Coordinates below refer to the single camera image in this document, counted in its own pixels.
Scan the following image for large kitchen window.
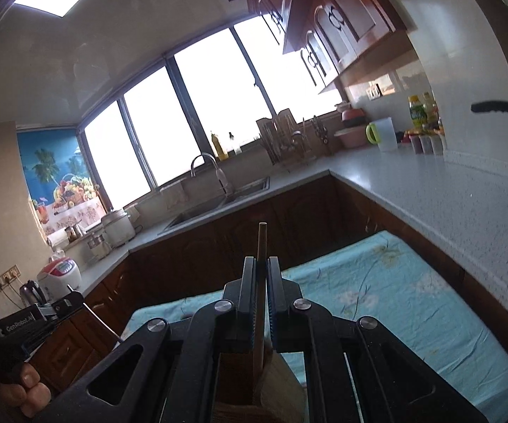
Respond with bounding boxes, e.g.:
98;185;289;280
78;18;343;208

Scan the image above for wooden cabinets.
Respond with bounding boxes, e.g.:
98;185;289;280
241;0;409;95
29;172;508;375

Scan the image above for steel kitchen sink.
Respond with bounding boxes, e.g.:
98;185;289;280
157;176;271;235

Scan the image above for light wooden chopstick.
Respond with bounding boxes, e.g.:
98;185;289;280
252;222;267;406

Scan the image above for person's left hand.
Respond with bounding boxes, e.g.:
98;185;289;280
0;361;52;419

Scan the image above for white tall rice cooker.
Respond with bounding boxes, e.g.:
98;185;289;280
101;208;135;247

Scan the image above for paper towel roll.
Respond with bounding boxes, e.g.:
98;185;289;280
47;228;70;247

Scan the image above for blue floral tablecloth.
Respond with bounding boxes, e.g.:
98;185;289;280
124;230;508;410

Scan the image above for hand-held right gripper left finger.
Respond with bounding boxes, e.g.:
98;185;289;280
29;256;257;423

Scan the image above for wooden upper cabinets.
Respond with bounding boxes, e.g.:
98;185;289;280
241;0;409;95

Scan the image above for white red rice cooker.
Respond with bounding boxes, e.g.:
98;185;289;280
37;259;82;300

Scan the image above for pink bowl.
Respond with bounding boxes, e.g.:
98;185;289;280
334;125;367;149

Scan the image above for yellow green drink bottle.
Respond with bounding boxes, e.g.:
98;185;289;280
408;96;427;130

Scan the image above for green handled pitcher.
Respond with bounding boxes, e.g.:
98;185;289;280
366;117;398;153

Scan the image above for row of spice jars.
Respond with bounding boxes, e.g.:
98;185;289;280
401;130;446;156

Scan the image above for wall socket strip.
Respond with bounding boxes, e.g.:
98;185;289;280
0;265;20;289

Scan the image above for tropical fruit wall poster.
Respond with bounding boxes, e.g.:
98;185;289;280
16;130;107;236

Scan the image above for chrome faucet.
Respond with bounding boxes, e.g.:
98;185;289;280
191;153;234;197

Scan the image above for steel electric kettle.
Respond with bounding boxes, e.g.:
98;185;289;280
20;280;48;307

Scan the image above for wooden lower cabinets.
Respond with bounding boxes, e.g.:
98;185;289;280
29;172;508;375

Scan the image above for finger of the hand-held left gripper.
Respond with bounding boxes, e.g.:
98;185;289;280
38;290;85;320

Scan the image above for wooden utensil holder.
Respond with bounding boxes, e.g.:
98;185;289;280
216;348;308;423

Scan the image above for hanging dish cloth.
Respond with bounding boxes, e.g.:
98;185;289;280
161;183;188;210

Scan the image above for yellow liquid bottle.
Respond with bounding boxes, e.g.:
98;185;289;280
211;131;229;161

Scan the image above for countertop dish rack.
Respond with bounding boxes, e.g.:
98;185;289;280
256;108;329;166

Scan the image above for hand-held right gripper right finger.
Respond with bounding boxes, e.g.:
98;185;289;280
267;256;490;423

